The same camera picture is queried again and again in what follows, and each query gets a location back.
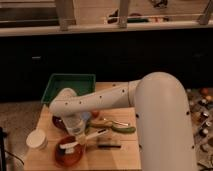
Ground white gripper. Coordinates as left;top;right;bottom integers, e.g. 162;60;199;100
62;115;86;136

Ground white dish brush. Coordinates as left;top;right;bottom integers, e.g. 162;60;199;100
59;129;109;149

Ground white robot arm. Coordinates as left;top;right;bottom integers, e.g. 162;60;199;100
49;72;198;171

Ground dark maroon bowl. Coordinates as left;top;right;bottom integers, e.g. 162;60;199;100
52;116;66;131

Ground black wooden block brush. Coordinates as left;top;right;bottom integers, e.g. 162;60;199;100
97;139;121;148

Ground red bowl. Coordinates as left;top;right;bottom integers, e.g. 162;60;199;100
54;136;85;167

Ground green plastic tray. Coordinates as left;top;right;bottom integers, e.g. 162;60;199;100
41;73;96;105

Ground white cup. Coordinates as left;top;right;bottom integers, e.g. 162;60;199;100
26;129;48;150

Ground green cucumber toy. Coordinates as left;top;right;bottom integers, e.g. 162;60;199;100
111;126;136;134

